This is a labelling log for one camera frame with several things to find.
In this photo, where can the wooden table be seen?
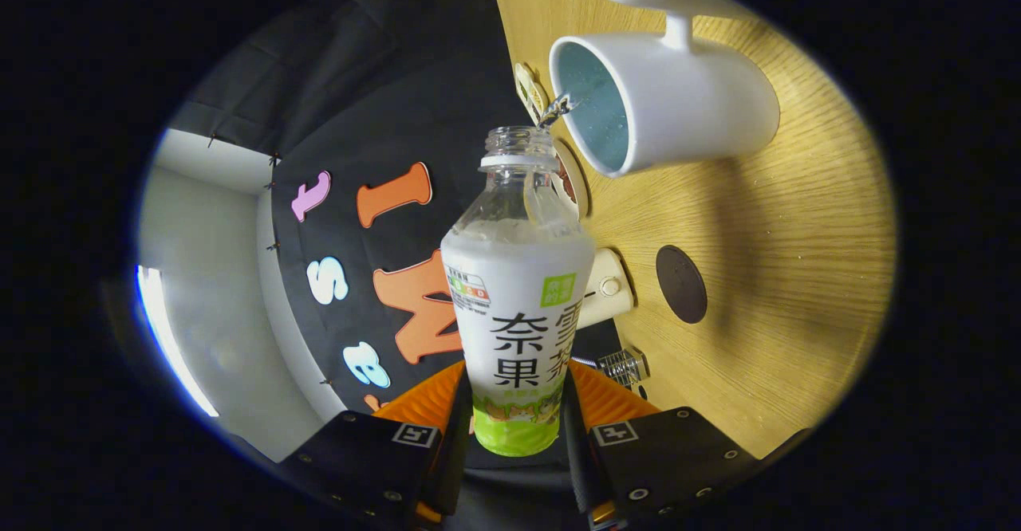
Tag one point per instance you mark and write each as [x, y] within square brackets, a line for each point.
[782, 276]

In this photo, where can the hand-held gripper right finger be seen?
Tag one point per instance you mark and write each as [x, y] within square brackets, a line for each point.
[576, 459]

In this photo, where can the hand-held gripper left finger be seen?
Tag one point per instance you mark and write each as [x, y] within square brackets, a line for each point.
[456, 451]

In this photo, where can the white round plate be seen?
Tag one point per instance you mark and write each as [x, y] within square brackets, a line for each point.
[581, 188]

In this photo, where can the dark round coaster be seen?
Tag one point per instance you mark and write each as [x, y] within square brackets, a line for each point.
[682, 284]

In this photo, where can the white divided condiment dish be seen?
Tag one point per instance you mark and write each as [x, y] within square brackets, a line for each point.
[528, 88]

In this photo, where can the black backdrop cloth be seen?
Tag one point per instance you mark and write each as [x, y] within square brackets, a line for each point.
[359, 116]

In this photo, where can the white green label juice bottle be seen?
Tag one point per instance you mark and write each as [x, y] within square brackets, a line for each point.
[510, 308]

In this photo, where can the white cup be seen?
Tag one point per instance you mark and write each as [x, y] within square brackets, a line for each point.
[702, 100]

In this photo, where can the white toaster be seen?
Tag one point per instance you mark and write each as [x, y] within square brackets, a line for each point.
[608, 292]

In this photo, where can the dark red meat piece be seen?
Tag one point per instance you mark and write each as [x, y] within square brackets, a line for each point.
[567, 184]

